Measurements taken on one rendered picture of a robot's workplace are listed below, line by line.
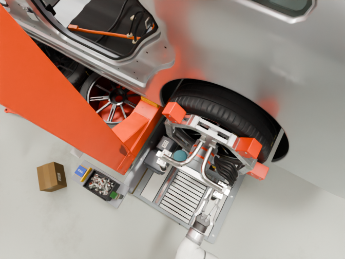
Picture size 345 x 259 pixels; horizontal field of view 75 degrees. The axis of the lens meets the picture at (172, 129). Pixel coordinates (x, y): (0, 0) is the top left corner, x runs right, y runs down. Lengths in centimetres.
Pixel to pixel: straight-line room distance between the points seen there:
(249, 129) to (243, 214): 123
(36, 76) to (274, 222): 209
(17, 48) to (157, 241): 186
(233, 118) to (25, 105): 81
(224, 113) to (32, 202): 202
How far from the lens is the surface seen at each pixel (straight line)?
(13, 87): 65
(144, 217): 218
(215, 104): 111
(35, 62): 66
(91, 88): 206
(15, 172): 272
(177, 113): 115
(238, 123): 109
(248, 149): 107
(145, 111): 164
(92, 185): 172
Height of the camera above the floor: 215
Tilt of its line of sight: 70 degrees down
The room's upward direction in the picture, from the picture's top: 7 degrees counter-clockwise
